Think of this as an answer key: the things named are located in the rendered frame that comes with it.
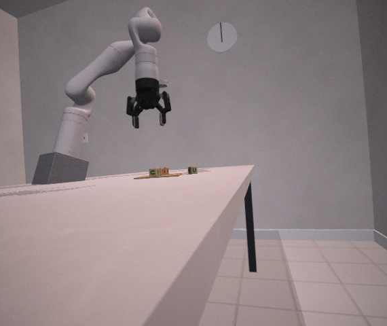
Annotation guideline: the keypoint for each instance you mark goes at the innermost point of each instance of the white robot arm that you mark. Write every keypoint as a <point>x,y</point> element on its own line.
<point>144,27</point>

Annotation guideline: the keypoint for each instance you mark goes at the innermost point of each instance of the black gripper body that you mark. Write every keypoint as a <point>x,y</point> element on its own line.
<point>147,87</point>

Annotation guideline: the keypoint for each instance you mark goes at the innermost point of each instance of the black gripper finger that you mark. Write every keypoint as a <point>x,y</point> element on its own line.
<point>163,111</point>
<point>134,111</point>

